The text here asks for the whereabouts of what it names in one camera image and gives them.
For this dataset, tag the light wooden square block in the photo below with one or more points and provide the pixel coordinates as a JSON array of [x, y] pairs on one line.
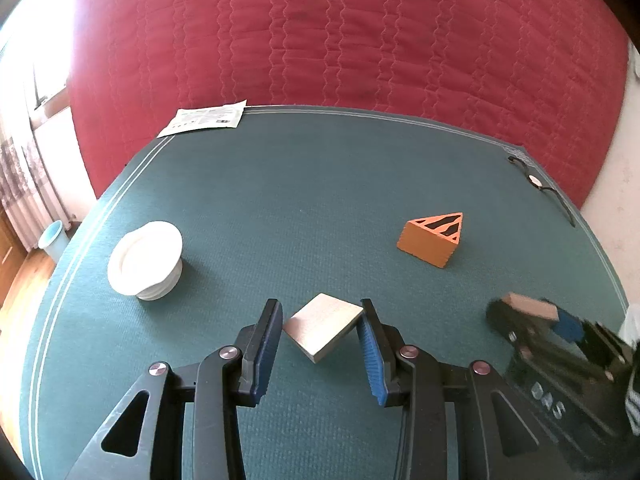
[[320, 330]]

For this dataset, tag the white paper leaflet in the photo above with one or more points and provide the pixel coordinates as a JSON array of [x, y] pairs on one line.
[[205, 117]]

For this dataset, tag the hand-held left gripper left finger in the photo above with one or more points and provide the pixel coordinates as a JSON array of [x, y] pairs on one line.
[[267, 355]]

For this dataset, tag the brown rectangular wooden block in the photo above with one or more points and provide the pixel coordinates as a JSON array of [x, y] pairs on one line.
[[532, 305]]

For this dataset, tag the patterned curtain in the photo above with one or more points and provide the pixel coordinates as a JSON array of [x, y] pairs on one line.
[[30, 195]]

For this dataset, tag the orange slotted triangular block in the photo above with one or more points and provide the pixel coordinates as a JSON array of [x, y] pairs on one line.
[[425, 247]]

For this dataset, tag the white ribbed bowl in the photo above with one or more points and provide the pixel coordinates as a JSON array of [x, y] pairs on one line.
[[145, 255]]

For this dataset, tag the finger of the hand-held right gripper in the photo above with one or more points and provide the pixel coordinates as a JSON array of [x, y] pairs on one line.
[[570, 327], [505, 320]]

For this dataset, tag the light blue waste bin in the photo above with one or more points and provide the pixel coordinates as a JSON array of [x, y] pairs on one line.
[[52, 240]]

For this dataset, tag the bright window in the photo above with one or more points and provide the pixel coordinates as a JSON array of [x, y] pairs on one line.
[[45, 80]]

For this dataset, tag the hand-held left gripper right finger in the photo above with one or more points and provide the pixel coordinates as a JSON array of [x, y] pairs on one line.
[[372, 360]]

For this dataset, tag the red quilted blanket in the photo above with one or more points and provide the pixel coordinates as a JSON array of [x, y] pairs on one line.
[[350, 35]]

